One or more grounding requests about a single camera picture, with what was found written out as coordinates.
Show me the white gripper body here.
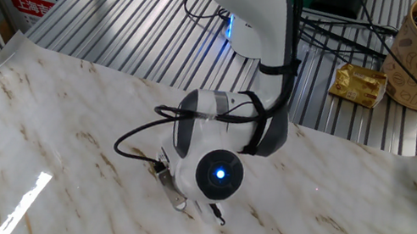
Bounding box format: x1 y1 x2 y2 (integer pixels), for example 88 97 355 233
193 198 228 230

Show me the marble pattern sheet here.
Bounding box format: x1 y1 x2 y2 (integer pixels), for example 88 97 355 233
0 0 417 234

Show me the gold snack packet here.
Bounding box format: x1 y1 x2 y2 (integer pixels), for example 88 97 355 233
324 57 393 116

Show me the red and white sign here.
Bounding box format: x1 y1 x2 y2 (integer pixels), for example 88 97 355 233
9 0 68 31

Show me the thin hooked black plug cable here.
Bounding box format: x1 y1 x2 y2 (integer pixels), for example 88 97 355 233
209 201 227 228

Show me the black camera cable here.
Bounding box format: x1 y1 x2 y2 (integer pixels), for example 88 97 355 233
87 0 341 181

